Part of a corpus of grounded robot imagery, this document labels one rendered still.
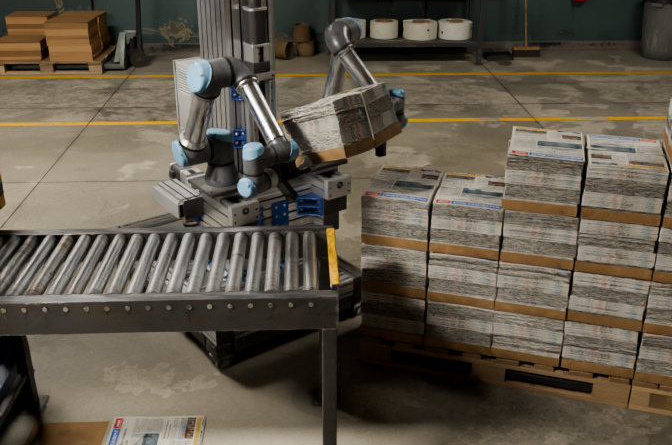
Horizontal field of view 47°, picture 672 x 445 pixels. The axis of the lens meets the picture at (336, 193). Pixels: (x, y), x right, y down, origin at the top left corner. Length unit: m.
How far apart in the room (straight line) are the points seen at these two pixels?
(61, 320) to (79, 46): 6.49
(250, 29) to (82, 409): 1.74
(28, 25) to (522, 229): 7.26
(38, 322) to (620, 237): 2.12
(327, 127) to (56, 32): 6.32
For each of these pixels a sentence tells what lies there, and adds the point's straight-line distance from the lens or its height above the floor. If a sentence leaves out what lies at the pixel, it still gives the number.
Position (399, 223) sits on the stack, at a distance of 3.19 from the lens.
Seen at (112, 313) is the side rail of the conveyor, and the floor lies 0.76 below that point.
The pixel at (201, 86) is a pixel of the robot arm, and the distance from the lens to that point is 2.91.
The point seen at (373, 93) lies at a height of 1.25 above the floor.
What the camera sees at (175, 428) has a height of 0.01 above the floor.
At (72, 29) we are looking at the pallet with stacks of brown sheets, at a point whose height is 0.49.
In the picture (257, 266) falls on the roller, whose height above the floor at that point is 0.80.
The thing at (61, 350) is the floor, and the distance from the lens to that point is 3.86.
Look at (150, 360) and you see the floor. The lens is 3.68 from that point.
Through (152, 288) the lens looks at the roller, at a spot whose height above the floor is 0.80.
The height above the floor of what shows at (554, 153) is 1.07.
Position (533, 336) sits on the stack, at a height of 0.28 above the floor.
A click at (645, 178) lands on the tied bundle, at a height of 1.02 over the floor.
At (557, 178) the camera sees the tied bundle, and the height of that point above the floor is 0.98.
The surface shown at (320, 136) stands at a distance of 2.94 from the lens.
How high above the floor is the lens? 2.06
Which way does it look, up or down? 23 degrees down
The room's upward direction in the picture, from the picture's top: straight up
